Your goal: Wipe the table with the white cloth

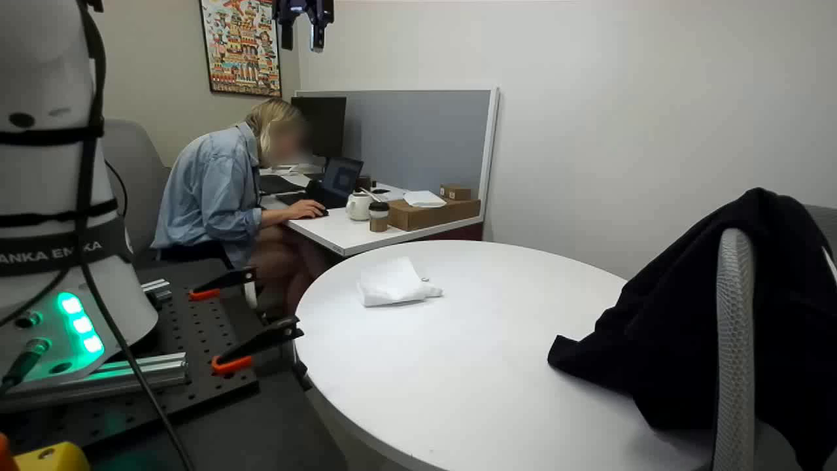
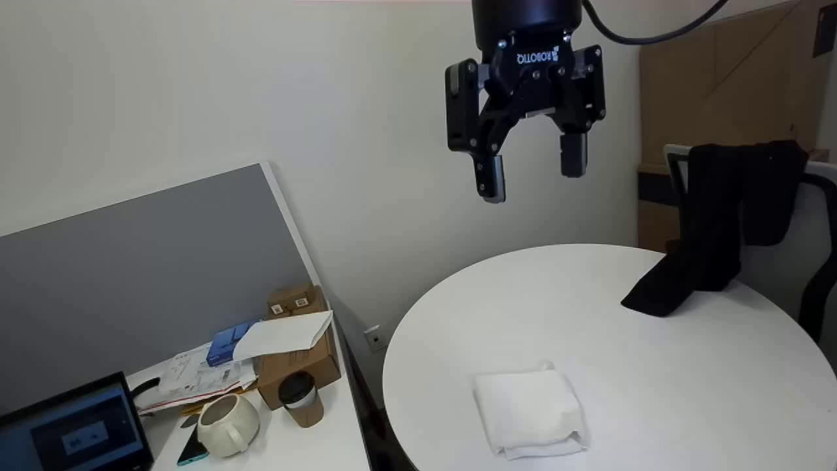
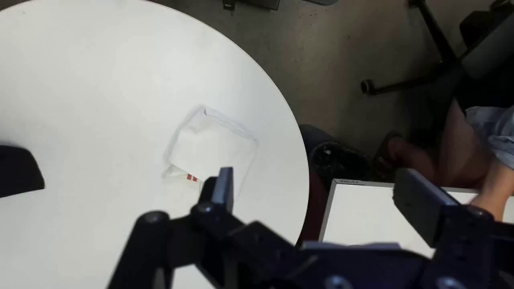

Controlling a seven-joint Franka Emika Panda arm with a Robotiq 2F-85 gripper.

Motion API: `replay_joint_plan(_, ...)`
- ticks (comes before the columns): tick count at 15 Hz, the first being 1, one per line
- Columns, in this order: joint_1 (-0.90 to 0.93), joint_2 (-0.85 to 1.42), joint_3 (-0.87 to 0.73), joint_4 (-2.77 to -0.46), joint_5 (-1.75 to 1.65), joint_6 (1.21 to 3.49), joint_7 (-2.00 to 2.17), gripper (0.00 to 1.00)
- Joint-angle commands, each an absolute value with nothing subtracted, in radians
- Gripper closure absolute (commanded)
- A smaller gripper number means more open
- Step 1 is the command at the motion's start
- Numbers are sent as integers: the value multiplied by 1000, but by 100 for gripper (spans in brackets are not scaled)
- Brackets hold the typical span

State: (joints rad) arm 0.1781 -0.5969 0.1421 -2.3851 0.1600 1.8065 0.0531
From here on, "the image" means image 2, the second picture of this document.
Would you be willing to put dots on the white office desk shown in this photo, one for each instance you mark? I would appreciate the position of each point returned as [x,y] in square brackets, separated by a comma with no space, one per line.
[334,443]

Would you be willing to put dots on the cardboard box on desk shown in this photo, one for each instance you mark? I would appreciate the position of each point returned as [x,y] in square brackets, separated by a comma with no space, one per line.
[321,363]

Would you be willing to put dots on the white papers stack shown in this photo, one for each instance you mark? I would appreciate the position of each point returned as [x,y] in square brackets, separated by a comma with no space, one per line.
[188,379]

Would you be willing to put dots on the grey desk partition panel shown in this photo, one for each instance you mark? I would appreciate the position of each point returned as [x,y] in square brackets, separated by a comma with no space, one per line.
[140,282]

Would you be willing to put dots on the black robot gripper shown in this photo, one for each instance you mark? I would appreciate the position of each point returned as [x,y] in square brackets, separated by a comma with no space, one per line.
[526,67]

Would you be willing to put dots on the white tape roll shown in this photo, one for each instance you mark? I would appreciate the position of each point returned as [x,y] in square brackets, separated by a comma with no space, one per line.
[228,426]

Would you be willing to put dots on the blue object on papers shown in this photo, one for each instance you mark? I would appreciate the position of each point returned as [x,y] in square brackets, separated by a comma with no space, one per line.
[224,343]

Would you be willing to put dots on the laptop with dark screen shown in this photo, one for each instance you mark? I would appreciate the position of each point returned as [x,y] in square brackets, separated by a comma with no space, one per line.
[93,427]

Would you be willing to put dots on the brown cardboard sheet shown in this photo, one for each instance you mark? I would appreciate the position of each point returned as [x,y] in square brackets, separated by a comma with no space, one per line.
[743,79]

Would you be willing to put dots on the paper coffee cup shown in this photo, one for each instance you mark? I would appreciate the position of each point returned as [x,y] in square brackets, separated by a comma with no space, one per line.
[300,396]

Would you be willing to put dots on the black jacket on chair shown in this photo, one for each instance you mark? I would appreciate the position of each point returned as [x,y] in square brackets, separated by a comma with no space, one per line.
[737,197]

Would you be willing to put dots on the white cloth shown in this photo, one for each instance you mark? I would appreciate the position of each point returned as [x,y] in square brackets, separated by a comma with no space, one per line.
[532,415]

